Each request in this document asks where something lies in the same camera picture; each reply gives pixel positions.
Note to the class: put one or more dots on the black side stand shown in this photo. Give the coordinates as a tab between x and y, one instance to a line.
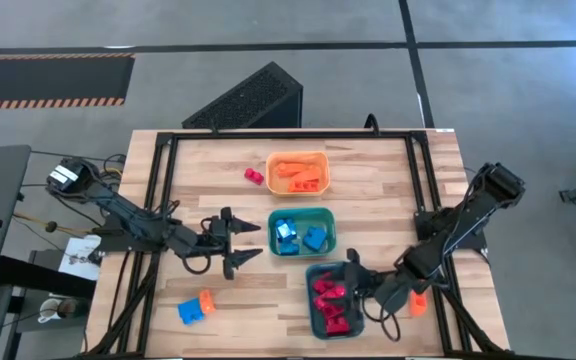
33	272

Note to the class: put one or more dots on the dark grey-green plastic bin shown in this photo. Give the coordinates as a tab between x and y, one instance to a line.
310	300

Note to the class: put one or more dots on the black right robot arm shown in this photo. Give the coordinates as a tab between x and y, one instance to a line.
468	215

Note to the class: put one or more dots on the orange-yellow plastic bin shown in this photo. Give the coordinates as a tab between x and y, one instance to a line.
274	186

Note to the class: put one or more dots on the long orange toy block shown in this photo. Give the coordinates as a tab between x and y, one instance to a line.
418	304

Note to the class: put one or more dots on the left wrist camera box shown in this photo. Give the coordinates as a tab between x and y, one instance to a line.
218	227

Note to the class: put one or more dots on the black hazard-striped floor mat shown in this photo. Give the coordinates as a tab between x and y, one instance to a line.
48	80

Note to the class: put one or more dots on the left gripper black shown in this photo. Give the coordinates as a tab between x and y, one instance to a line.
213	247

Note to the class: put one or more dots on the small red toy block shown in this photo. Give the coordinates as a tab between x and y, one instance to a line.
254	175

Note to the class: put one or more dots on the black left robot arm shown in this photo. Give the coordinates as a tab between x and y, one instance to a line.
118	207

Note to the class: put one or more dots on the white printed paper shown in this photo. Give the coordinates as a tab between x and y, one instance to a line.
80	257

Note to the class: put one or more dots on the white mug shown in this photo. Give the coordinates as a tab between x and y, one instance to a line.
48	310

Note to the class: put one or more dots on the black mesh computer case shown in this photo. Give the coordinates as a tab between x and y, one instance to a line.
248	100

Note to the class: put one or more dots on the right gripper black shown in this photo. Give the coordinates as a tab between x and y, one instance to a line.
373	289

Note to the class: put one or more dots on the teal plastic bin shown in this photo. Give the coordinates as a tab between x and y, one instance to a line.
303	216

